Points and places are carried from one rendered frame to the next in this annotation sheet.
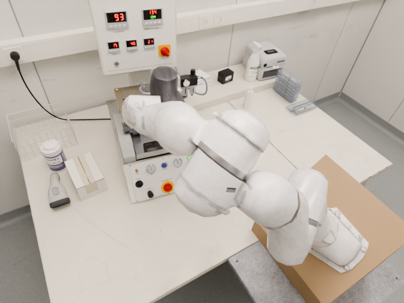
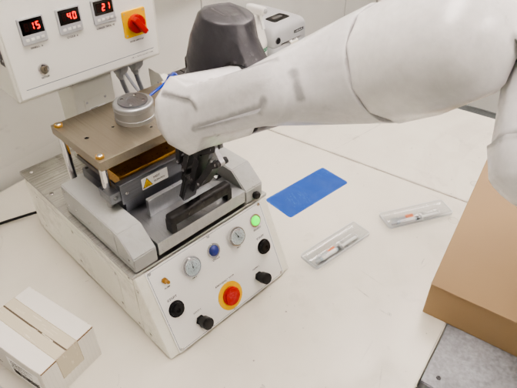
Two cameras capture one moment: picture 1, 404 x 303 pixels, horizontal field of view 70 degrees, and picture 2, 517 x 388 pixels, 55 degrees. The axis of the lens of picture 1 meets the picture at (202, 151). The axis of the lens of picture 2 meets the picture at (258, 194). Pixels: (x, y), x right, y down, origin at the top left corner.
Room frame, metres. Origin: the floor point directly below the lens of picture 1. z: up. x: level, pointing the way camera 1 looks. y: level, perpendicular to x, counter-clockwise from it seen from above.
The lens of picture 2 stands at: (0.13, 0.33, 1.61)
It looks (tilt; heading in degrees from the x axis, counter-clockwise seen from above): 39 degrees down; 339
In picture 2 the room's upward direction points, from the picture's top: straight up
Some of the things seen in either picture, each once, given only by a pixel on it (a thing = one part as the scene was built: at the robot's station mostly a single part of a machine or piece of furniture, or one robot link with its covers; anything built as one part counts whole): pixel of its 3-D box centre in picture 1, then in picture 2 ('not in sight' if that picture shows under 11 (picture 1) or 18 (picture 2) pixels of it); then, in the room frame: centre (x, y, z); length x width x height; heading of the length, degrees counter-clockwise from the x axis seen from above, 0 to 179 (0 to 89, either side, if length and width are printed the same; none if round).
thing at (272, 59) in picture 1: (264, 60); (268, 36); (1.87, -0.37, 0.88); 0.25 x 0.20 x 0.17; 28
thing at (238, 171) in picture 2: not in sight; (217, 163); (1.01, 0.09, 0.96); 0.26 x 0.05 x 0.07; 24
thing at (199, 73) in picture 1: (192, 83); not in sight; (1.57, 0.10, 0.83); 0.23 x 0.12 x 0.07; 136
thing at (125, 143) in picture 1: (123, 136); (107, 221); (0.90, 0.35, 0.96); 0.25 x 0.05 x 0.07; 24
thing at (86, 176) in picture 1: (85, 175); (40, 341); (0.80, 0.52, 0.80); 0.19 x 0.13 x 0.09; 34
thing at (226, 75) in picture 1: (225, 76); not in sight; (1.70, -0.11, 0.83); 0.09 x 0.06 x 0.07; 132
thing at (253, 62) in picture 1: (254, 62); (256, 40); (1.75, -0.29, 0.92); 0.09 x 0.08 x 0.25; 28
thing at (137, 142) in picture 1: (153, 126); (158, 182); (0.98, 0.23, 0.97); 0.30 x 0.22 x 0.08; 24
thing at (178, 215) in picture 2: (161, 143); (199, 205); (0.85, 0.17, 0.99); 0.15 x 0.02 x 0.04; 114
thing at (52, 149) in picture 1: (54, 156); not in sight; (0.88, 0.68, 0.82); 0.09 x 0.09 x 0.15
